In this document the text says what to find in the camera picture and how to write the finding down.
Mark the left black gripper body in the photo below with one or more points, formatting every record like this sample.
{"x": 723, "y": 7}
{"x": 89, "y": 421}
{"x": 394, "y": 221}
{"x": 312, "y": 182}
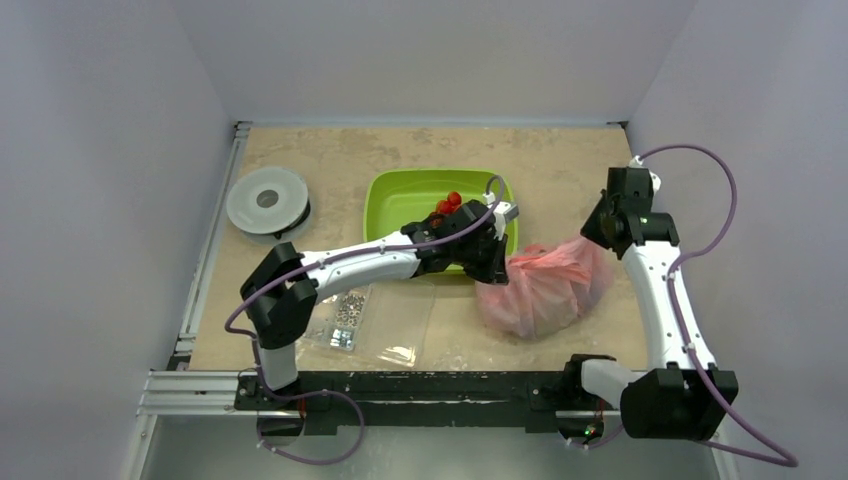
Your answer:
{"x": 480, "y": 261}

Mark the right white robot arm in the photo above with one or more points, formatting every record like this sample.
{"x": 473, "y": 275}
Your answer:
{"x": 681, "y": 394}

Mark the pink plastic bag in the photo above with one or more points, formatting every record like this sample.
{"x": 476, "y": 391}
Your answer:
{"x": 548, "y": 289}

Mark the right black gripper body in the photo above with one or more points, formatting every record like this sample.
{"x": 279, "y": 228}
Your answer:
{"x": 594, "y": 225}

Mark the clear screw organizer box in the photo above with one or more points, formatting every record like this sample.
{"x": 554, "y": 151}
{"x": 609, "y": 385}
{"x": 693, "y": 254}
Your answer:
{"x": 383, "y": 323}

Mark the red fake cherry bunch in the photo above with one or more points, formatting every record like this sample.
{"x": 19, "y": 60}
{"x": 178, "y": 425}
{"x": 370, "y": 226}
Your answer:
{"x": 449, "y": 204}

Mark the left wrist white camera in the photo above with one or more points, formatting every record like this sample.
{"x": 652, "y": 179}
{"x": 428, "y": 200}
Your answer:
{"x": 503, "y": 212}

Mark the wrist white camera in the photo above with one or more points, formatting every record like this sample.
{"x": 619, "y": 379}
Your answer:
{"x": 503, "y": 212}
{"x": 637, "y": 162}

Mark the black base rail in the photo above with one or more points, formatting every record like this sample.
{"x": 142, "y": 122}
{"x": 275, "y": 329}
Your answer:
{"x": 535, "y": 401}

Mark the grey filament spool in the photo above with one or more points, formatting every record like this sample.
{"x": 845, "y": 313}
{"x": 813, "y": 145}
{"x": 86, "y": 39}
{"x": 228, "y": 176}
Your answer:
{"x": 270, "y": 204}

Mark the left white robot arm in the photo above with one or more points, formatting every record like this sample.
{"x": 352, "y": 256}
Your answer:
{"x": 281, "y": 293}

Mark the aluminium frame rail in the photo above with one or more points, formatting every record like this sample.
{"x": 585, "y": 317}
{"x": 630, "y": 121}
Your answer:
{"x": 174, "y": 392}

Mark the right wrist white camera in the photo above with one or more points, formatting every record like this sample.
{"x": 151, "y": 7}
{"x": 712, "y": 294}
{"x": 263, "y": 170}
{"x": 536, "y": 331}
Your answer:
{"x": 637, "y": 162}

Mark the green plastic tray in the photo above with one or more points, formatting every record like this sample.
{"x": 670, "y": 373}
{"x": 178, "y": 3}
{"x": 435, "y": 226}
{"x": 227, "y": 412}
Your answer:
{"x": 398, "y": 205}

